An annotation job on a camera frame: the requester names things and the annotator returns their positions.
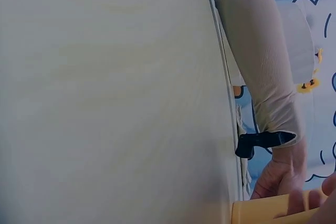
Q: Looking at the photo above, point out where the person's left hand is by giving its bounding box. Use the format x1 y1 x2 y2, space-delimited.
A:
250 136 308 200

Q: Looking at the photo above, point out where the person's right hand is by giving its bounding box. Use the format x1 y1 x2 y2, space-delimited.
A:
272 172 336 224

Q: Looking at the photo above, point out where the yellow plastic container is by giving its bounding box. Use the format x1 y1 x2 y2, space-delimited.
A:
230 189 329 224

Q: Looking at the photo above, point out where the person's left forearm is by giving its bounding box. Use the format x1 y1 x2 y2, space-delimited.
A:
211 0 307 149

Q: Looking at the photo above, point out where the black wrist band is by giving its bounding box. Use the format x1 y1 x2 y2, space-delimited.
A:
234 130 297 159

